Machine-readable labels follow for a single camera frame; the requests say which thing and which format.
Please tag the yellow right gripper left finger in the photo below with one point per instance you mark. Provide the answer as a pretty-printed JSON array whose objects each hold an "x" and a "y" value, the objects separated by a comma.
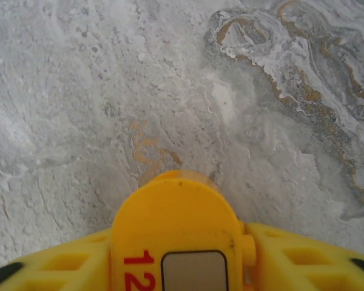
[{"x": 48, "y": 266}]

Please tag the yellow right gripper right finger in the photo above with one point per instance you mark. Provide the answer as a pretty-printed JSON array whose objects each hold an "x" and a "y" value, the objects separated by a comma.
[{"x": 309, "y": 260}]

